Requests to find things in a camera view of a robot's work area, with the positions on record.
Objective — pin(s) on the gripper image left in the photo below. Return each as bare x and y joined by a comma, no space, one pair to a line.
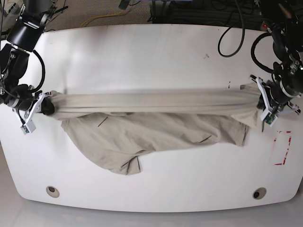
26,101

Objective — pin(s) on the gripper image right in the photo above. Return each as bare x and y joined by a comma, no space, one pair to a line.
276,96

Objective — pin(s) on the beige T-shirt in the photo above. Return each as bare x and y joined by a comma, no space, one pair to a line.
113,130

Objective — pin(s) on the red tape rectangle marking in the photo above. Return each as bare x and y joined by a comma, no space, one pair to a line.
281,147

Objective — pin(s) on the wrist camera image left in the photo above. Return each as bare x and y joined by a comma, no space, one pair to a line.
28,127

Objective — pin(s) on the left table cable grommet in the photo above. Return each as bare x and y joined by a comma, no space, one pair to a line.
52,191

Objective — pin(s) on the table cable grommet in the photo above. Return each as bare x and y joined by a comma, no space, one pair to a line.
52,191
259,193

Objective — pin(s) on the right table cable grommet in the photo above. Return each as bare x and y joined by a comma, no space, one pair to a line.
259,193

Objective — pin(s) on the black cable image right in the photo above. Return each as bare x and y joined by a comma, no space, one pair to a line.
232,39

